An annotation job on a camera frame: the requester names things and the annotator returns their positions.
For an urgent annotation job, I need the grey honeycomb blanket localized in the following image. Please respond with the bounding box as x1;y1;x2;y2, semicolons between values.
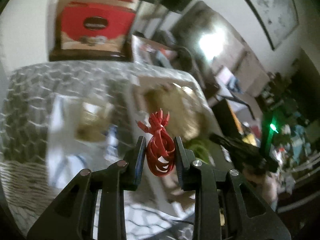
0;62;225;240

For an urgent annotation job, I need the green cord bundle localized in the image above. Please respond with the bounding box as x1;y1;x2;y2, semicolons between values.
186;139;213;165

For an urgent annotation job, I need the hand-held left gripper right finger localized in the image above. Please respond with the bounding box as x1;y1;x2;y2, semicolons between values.
174;136;292;240

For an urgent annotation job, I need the red cable bundle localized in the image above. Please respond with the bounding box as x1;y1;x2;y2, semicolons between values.
137;109;175;178

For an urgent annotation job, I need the large red gift box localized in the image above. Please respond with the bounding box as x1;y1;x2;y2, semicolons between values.
55;1;137;55

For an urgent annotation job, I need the framed wall picture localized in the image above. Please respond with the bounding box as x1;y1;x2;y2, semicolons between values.
229;0;300;50

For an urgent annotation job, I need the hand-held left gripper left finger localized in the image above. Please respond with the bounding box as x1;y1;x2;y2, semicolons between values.
26;136;147;240

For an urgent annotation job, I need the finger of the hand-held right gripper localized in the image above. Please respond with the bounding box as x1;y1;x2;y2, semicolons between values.
209;133;240;153

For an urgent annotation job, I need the dark wooden stand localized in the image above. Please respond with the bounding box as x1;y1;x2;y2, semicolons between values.
49;42;134;62

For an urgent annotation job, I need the person's right hand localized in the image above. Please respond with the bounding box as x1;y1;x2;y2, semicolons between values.
244;167;279;212

